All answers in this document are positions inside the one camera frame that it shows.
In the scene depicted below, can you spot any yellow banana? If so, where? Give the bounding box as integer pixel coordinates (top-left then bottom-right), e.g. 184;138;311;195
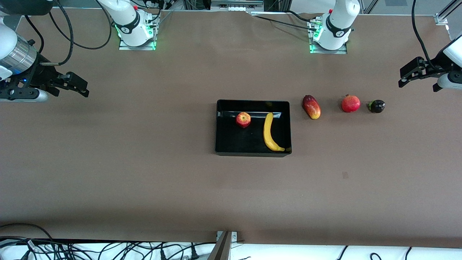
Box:
263;112;291;152

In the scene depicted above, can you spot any black plastic box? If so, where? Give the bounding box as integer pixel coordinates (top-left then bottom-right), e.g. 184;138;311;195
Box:
215;100;292;157

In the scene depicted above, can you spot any red yellow apple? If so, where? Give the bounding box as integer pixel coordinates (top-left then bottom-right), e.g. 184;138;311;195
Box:
236;112;252;129

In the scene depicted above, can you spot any dark purple mangosteen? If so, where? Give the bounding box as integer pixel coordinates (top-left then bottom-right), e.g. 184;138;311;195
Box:
367;100;386;114

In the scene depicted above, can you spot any aluminium corner profile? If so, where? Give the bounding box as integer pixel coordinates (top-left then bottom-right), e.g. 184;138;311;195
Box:
434;0;462;25

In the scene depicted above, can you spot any red pomegranate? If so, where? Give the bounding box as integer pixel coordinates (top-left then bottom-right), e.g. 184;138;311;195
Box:
341;94;361;113

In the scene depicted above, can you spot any red yellow mango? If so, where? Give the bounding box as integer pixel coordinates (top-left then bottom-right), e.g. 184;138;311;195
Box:
302;95;321;120

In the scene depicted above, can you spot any white sheet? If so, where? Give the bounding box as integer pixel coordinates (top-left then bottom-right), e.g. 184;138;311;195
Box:
0;241;462;260

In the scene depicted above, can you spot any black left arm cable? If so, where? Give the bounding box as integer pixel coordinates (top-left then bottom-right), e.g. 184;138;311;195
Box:
411;0;433;69

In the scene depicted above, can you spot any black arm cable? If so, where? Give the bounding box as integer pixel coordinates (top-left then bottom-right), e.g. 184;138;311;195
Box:
23;0;113;66
411;0;433;69

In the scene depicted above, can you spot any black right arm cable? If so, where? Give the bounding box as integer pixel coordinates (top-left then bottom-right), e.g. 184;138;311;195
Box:
23;0;113;66

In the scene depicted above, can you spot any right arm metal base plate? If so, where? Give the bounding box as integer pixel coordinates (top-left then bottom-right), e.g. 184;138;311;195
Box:
118;14;157;51

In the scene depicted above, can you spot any black base power cable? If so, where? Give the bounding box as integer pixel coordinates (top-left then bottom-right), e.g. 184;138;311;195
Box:
249;11;321;30

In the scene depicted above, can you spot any black looped cable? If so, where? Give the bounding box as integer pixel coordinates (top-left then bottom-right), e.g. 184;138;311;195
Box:
0;223;55;241

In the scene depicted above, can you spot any black cable bundle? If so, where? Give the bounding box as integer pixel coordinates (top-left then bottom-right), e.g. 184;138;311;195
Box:
0;237;217;260

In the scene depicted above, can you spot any metal bracket with dark post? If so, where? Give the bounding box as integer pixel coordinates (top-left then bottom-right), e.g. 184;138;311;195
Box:
208;231;239;260

